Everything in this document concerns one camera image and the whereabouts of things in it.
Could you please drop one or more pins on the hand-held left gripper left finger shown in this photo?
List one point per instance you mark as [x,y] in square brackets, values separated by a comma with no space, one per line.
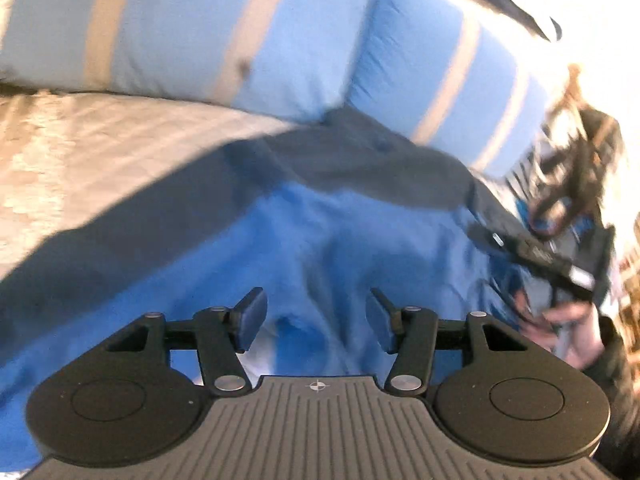
[250,320]

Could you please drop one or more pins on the small blue striped pillow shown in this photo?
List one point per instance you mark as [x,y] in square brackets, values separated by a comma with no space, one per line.
[175,25]

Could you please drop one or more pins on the person's right hand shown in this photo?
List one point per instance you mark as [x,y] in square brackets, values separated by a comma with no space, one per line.
[575,330]

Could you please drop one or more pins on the large blue striped pillow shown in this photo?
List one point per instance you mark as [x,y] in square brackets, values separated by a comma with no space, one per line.
[425,75]

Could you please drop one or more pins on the person's right forearm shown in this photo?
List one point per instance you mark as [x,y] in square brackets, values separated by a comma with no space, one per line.
[620,400]

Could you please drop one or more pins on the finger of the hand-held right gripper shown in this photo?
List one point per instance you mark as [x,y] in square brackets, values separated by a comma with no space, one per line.
[492,241]

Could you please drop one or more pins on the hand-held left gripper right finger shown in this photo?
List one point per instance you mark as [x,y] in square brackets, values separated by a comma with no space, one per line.
[381,320]

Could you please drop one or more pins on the blue fleece garment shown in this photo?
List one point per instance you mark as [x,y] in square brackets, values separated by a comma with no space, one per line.
[310,240]

